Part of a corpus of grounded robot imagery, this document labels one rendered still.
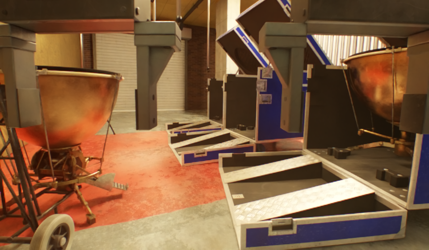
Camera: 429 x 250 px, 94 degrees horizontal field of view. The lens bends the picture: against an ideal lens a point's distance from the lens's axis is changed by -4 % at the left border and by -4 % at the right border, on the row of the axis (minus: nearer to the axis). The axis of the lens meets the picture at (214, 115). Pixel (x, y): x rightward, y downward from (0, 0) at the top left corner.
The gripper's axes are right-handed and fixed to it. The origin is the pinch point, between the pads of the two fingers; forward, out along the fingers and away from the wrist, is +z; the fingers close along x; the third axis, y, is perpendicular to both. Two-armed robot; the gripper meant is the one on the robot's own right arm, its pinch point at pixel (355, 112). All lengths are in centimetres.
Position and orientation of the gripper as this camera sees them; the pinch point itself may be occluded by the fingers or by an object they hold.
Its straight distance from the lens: 25.5
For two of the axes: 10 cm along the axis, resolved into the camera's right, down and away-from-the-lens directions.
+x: 10.0, 0.2, -0.1
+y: -0.2, 1.1, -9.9
